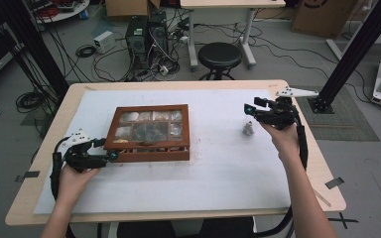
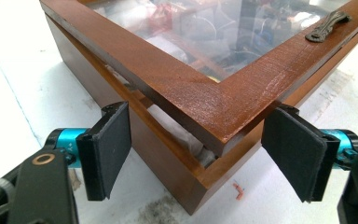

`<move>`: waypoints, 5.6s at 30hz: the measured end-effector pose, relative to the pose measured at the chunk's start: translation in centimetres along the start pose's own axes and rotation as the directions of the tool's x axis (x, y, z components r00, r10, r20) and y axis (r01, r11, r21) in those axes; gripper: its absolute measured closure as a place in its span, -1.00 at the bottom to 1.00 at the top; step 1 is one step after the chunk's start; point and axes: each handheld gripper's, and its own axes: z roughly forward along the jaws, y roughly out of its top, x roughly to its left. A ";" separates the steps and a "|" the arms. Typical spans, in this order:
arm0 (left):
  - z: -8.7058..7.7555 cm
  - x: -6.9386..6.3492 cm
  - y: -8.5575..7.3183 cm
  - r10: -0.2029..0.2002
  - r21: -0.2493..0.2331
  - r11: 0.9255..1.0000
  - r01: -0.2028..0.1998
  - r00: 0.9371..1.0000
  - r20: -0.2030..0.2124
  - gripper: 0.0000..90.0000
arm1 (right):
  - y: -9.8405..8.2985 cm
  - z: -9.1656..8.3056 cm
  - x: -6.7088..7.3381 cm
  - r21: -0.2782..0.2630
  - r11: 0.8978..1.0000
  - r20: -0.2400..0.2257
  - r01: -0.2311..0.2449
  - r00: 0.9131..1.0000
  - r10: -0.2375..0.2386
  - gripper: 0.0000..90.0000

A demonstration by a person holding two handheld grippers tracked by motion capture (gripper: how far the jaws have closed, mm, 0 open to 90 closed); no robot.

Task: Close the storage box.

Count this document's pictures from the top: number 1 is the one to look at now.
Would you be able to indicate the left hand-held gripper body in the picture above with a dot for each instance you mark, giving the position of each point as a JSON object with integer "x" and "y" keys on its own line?
{"x": 82, "y": 158}

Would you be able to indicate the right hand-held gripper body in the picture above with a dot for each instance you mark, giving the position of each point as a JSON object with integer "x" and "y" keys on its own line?
{"x": 279, "y": 114}

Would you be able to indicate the small grey stone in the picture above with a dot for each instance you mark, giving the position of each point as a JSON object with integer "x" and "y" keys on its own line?
{"x": 248, "y": 129}

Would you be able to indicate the wooden box with glass lid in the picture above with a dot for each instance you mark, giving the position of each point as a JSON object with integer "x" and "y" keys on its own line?
{"x": 147, "y": 156}

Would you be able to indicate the person's left hand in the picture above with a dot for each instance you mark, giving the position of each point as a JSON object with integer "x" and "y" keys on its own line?
{"x": 76, "y": 183}

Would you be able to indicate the person's right hand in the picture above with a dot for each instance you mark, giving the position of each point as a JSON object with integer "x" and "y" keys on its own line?
{"x": 284, "y": 140}

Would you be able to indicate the small yellow stone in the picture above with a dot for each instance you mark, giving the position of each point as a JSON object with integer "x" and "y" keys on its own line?
{"x": 121, "y": 141}

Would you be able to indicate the grey tape piece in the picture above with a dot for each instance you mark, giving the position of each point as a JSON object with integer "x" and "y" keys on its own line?
{"x": 334, "y": 182}
{"x": 29, "y": 175}

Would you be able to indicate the black round stool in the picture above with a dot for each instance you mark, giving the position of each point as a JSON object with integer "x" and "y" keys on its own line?
{"x": 220, "y": 54}

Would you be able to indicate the dark floor mat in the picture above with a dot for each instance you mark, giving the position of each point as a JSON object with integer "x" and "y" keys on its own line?
{"x": 347, "y": 129}

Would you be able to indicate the white table mat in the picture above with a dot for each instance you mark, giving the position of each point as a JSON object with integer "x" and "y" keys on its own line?
{"x": 178, "y": 185}

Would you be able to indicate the white power adapter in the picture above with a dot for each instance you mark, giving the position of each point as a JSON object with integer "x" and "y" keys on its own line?
{"x": 163, "y": 69}

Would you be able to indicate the small white box device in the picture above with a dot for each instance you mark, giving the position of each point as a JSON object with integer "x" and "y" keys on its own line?
{"x": 104, "y": 41}

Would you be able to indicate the large cardboard box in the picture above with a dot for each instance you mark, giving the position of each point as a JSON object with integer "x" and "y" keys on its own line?
{"x": 320, "y": 18}

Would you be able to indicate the white desk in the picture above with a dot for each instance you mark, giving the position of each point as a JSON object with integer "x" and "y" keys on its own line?
{"x": 231, "y": 3}

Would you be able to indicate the person's dark trousers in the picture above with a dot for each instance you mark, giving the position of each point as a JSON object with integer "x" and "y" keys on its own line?
{"x": 185, "y": 230}

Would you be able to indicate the black computer tower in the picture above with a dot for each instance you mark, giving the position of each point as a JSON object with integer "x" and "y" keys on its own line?
{"x": 158, "y": 36}
{"x": 136, "y": 43}

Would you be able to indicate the round white table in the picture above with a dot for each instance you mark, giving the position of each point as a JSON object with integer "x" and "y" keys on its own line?
{"x": 69, "y": 13}

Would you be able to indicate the small cardboard box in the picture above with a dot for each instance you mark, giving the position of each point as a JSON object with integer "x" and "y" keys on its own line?
{"x": 125, "y": 7}

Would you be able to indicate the black metal post with base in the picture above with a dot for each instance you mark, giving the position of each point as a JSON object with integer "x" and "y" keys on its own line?
{"x": 354, "y": 49}

